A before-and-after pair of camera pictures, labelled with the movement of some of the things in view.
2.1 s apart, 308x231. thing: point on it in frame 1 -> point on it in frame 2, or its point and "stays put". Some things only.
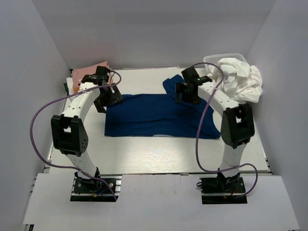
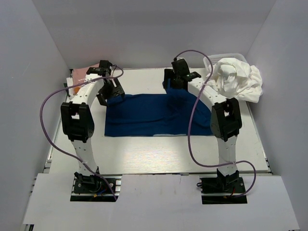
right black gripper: [180, 89] -> [169, 74]
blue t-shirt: [160, 115] stays put
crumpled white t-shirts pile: [240, 80] stays put
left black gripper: [115, 97] -> [117, 91]
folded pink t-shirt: [78, 73] stays put
